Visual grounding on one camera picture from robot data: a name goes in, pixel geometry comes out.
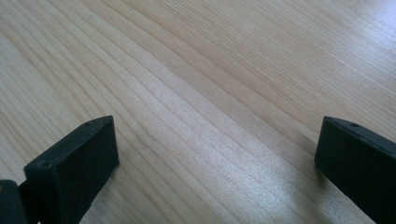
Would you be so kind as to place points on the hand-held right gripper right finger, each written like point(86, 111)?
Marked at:
point(358, 161)

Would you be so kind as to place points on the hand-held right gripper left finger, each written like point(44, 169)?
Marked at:
point(74, 165)

